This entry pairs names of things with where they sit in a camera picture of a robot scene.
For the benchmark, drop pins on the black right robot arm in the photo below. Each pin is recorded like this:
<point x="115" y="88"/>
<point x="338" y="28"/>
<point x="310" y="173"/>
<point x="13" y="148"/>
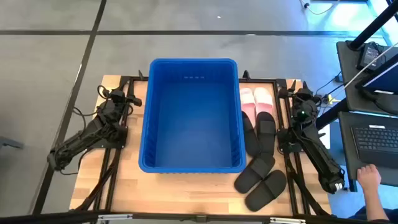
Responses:
<point x="323" y="161"/>

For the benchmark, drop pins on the black slide sandal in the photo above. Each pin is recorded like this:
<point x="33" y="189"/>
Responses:
<point x="265" y="191"/>
<point x="251" y="137"/>
<point x="266" y="133"/>
<point x="253" y="174"/>

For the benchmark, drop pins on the blue plastic bin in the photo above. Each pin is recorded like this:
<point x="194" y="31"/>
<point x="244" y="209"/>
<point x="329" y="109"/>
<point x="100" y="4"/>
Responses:
<point x="192" y="124"/>

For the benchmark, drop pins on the yellow plug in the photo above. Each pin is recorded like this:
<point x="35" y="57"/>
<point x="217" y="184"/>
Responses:
<point x="332" y="99"/>

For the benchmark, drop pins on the black monitor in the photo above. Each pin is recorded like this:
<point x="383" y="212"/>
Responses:
<point x="385" y="77"/>

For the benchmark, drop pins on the white paper sheet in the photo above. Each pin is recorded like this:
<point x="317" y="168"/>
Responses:
<point x="326" y="137"/>

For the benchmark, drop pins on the black aluminium table frame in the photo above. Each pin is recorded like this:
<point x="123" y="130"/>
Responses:
<point x="246" y="75"/>

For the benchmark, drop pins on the black diagonal pole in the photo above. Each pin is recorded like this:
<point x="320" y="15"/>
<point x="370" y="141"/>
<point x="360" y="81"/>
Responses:
<point x="332" y="113"/>
<point x="373" y="26"/>

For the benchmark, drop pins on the black side desk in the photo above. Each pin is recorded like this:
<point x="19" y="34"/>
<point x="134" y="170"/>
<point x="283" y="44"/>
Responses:
<point x="348" y="81"/>
<point x="345" y="140"/>

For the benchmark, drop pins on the pink slide sandal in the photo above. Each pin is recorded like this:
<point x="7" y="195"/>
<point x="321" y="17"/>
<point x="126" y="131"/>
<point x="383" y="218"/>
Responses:
<point x="247" y="101"/>
<point x="263" y="99"/>

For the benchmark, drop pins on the person's forearm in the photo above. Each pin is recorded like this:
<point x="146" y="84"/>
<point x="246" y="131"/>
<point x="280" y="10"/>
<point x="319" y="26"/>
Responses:
<point x="376" y="207"/>

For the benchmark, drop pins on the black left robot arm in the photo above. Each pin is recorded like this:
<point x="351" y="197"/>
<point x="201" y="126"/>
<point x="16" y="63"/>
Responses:
<point x="90" y="132"/>

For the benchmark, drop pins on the person's hand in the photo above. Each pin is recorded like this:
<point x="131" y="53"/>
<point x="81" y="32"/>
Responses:
<point x="368" y="179"/>

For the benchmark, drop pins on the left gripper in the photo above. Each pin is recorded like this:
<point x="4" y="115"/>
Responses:
<point x="116" y="99"/>

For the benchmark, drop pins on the grey metal foot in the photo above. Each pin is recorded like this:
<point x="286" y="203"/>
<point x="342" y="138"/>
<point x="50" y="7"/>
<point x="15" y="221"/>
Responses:
<point x="11" y="143"/>

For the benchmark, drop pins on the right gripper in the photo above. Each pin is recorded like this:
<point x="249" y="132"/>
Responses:
<point x="306" y="107"/>

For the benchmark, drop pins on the black foreground beam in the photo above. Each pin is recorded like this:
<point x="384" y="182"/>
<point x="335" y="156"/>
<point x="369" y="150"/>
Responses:
<point x="46" y="217"/>

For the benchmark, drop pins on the black power adapter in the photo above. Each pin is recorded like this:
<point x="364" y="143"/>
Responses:
<point x="368" y="56"/>

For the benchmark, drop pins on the black laptop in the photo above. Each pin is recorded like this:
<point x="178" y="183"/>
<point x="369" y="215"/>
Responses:
<point x="376" y="140"/>

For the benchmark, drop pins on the silver beam bracket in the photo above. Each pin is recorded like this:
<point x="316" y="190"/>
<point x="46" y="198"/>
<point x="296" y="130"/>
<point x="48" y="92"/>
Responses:
<point x="287" y="220"/>
<point x="115" y="217"/>

